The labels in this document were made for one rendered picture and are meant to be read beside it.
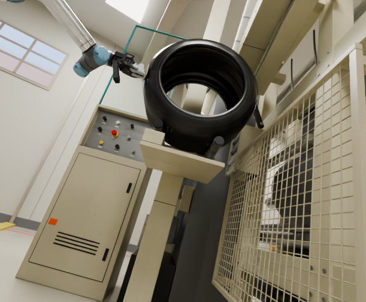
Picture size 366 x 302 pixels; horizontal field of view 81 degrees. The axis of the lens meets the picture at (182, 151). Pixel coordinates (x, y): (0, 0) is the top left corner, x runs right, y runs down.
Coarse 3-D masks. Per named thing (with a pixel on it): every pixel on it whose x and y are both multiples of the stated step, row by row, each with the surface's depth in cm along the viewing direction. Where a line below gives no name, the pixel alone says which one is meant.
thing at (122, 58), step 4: (116, 52) 114; (112, 56) 111; (116, 56) 114; (120, 56) 114; (124, 56) 112; (132, 56) 112; (112, 60) 113; (116, 60) 113; (120, 60) 111; (124, 60) 111; (128, 60) 113; (132, 60) 113; (108, 64) 113; (112, 64) 114; (120, 64) 111; (124, 64) 111; (132, 64) 115; (120, 68) 113; (124, 68) 112; (128, 68) 111; (124, 72) 115; (128, 72) 114
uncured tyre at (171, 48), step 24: (168, 48) 106; (192, 48) 109; (216, 48) 108; (168, 72) 129; (192, 72) 134; (216, 72) 132; (240, 72) 106; (144, 96) 101; (240, 96) 126; (168, 120) 95; (192, 120) 93; (216, 120) 94; (240, 120) 98; (192, 144) 103
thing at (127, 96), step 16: (144, 32) 207; (160, 32) 209; (128, 48) 199; (144, 48) 201; (160, 48) 202; (144, 64) 194; (112, 80) 185; (128, 80) 187; (112, 96) 180; (128, 96) 182; (128, 112) 176; (144, 112) 178
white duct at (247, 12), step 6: (252, 0) 188; (246, 6) 192; (252, 6) 189; (246, 12) 192; (252, 12) 190; (246, 18) 193; (240, 24) 197; (246, 24) 194; (240, 30) 197; (240, 36) 198; (234, 42) 203; (234, 48) 203
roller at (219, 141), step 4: (216, 140) 94; (220, 140) 94; (212, 144) 97; (216, 144) 94; (220, 144) 94; (212, 148) 99; (216, 148) 97; (208, 152) 106; (212, 152) 103; (216, 152) 103; (204, 156) 115; (208, 156) 109; (212, 156) 108
